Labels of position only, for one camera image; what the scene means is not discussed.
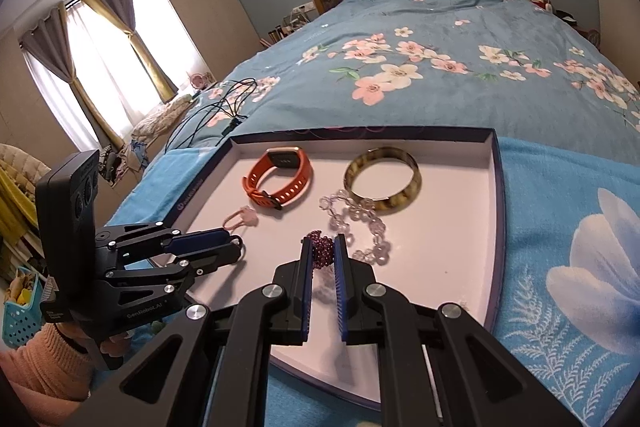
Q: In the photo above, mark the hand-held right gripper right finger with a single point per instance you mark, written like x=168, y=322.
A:
x=340, y=292

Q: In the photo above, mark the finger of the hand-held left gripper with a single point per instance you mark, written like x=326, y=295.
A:
x=200, y=239
x=215, y=257

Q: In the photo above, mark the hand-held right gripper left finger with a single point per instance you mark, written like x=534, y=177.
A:
x=306, y=292

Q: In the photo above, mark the orange smartwatch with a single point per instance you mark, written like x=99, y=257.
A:
x=282, y=157

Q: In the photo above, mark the tortoiseshell bangle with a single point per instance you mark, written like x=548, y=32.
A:
x=352, y=172

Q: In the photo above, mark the dark blue shallow box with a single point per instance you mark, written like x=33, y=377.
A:
x=450, y=207

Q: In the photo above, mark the person's left forearm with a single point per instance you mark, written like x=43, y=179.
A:
x=45, y=362

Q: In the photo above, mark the person's left hand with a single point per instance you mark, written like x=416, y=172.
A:
x=112, y=346

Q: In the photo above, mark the cream quilted cushion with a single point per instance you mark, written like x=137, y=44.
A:
x=20, y=167

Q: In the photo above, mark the mixed clothes pile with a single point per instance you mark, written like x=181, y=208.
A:
x=122, y=159

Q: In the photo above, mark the teal plastic basket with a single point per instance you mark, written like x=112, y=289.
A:
x=20, y=312

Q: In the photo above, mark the crumpled cream blanket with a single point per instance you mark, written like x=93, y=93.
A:
x=160, y=119

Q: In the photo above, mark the small pink fan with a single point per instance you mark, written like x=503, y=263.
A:
x=199, y=81

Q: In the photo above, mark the grey and yellow curtain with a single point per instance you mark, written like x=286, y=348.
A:
x=120, y=2
x=45, y=57

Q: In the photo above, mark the blue towel blanket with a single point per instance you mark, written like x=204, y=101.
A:
x=550, y=207

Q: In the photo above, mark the cluttered nightstand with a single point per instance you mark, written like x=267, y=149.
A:
x=285, y=29

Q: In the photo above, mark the bed with floral duvet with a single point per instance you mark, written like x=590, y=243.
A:
x=450, y=32

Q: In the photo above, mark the nightstand with red items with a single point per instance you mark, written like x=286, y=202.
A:
x=565, y=14

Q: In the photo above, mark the white wall socket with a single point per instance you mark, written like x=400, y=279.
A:
x=301, y=7

